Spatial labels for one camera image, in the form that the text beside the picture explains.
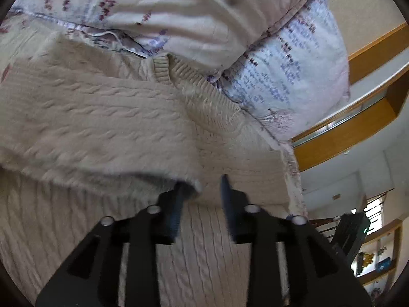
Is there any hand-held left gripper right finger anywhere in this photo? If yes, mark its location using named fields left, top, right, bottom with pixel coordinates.
left=221, top=174, right=373, bottom=307

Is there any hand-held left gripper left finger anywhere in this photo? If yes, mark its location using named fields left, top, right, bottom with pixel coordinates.
left=35, top=182, right=185, bottom=307

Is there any beige cable-knit sweater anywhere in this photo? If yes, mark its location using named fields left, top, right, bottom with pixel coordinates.
left=0, top=37, right=292, bottom=307

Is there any window with grille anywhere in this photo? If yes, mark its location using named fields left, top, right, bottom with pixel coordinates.
left=362, top=195, right=388, bottom=232

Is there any wooden shelf unit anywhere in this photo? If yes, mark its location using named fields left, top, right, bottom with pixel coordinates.
left=351, top=219, right=404, bottom=298

